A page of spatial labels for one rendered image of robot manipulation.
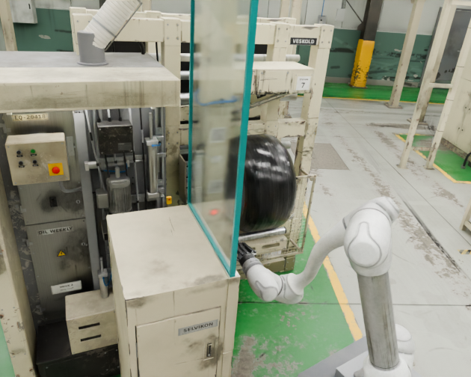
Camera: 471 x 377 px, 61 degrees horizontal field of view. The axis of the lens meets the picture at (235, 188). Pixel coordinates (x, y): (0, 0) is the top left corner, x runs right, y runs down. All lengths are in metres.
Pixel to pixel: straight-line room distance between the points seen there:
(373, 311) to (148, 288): 0.75
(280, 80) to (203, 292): 1.39
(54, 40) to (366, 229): 11.15
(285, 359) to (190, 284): 1.60
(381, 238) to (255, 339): 1.84
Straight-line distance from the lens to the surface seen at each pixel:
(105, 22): 2.08
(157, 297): 1.38
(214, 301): 1.47
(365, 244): 1.25
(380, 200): 1.45
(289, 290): 1.79
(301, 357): 2.93
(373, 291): 1.40
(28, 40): 12.19
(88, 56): 2.10
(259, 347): 2.93
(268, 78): 2.35
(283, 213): 2.17
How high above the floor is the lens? 2.17
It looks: 27 degrees down
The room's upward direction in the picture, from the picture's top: 4 degrees clockwise
